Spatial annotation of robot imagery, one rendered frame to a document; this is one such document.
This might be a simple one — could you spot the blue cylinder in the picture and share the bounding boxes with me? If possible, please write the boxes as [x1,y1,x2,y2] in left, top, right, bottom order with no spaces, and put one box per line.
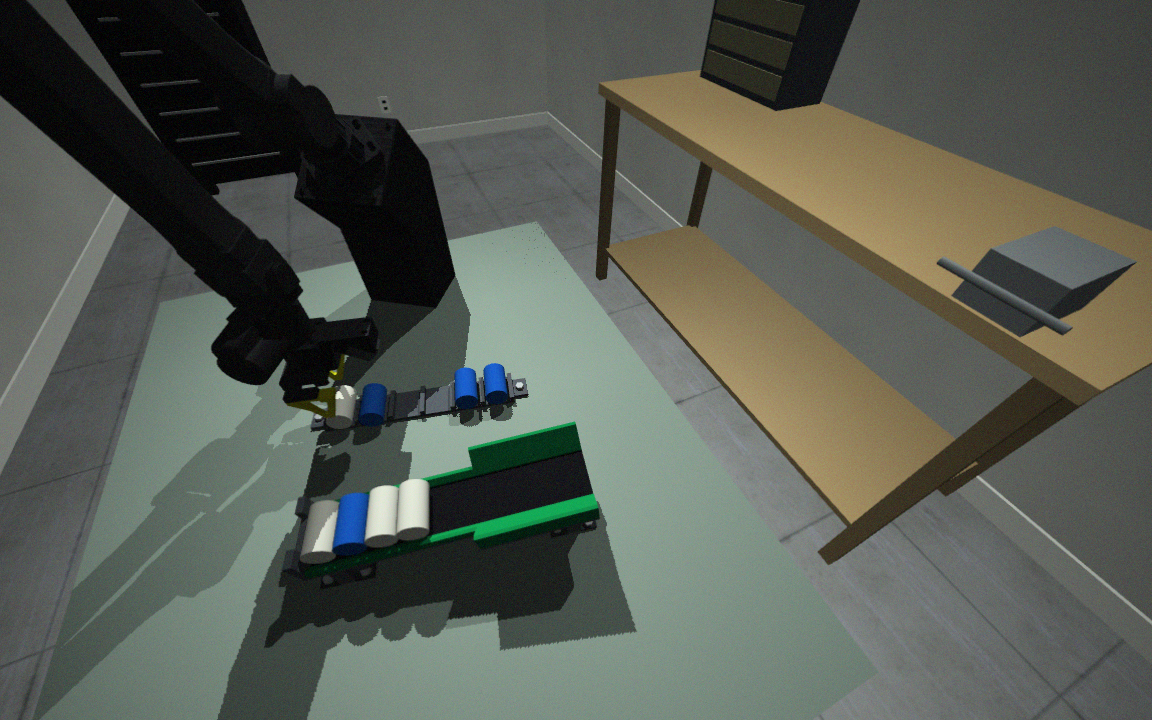
[332,493,369,556]
[454,367,478,409]
[358,382,387,427]
[483,363,508,404]

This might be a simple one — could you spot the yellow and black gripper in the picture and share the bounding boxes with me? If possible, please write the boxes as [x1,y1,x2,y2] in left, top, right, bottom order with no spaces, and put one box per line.
[279,328,344,418]

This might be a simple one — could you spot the grey cylinder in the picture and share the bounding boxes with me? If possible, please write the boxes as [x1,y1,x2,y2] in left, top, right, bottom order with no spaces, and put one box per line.
[326,385,357,429]

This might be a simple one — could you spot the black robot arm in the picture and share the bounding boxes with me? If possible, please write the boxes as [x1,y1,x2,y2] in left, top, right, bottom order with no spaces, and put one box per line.
[0,0,384,385]

